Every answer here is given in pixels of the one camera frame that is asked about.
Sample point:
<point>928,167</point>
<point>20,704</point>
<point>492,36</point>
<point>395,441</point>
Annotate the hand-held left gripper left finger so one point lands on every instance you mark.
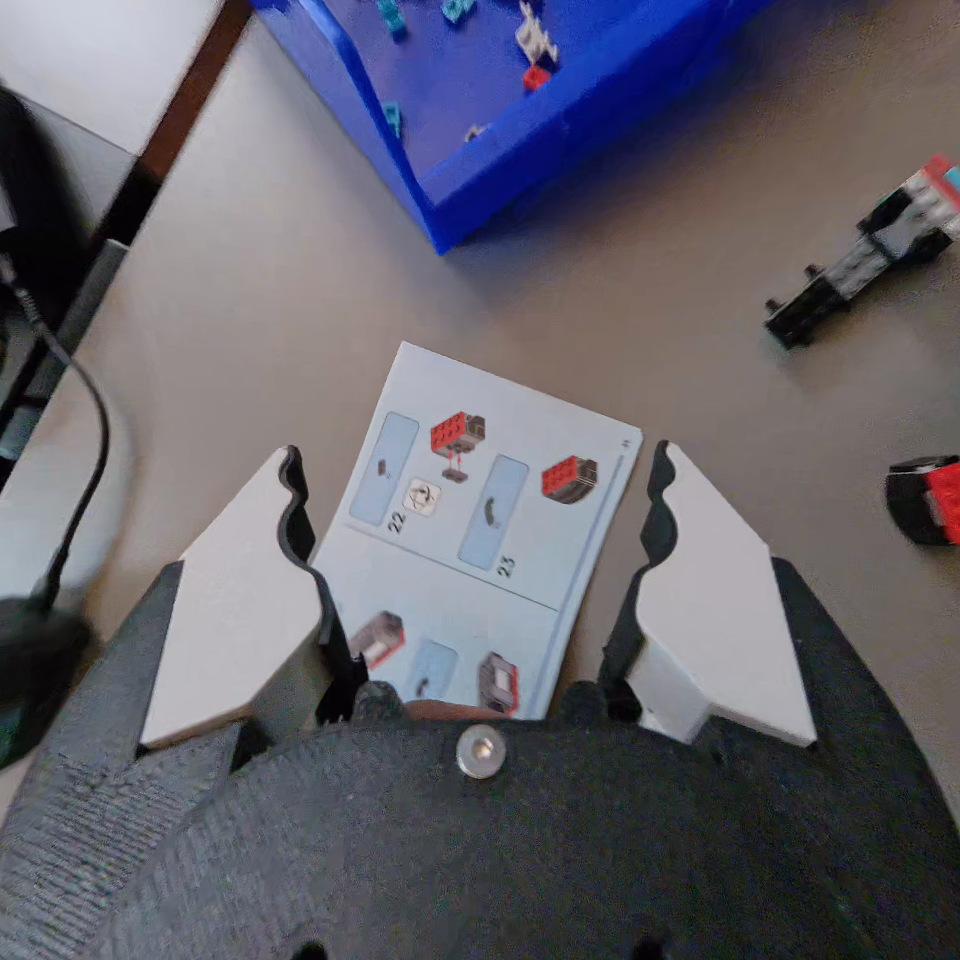
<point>240,637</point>

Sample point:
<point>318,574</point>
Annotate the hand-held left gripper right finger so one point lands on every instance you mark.
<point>712,637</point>

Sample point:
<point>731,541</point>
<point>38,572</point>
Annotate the red black toy brick build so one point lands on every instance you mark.
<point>941,499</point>

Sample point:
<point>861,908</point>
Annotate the blue plastic bin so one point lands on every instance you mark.
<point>600,112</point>

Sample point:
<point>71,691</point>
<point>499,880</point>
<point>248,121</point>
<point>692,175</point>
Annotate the grey desk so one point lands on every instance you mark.
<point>712,337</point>

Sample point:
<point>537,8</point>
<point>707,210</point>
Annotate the white adjacent desk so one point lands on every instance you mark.
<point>90,60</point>

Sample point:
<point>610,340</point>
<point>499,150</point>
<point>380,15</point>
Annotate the instruction booklet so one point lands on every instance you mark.
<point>465,540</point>

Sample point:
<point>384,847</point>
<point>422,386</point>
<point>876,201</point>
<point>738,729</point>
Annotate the long black toy brick assembly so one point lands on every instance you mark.
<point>862,259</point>

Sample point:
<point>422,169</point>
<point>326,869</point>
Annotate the teal sloped toy brick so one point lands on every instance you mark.
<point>392,120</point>

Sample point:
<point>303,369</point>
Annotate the tiny light grey toy clip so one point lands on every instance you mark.
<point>476,133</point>

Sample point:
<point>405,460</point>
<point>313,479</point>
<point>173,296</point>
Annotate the small red toy plate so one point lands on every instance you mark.
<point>537,78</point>

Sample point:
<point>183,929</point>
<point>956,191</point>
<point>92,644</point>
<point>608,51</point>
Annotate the white toy piece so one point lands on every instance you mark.
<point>536,37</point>

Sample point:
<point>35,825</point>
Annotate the teal clip toy brick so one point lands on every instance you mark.
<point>391,16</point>

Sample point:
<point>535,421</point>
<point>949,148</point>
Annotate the small teal toy brick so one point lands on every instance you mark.
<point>457,9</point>

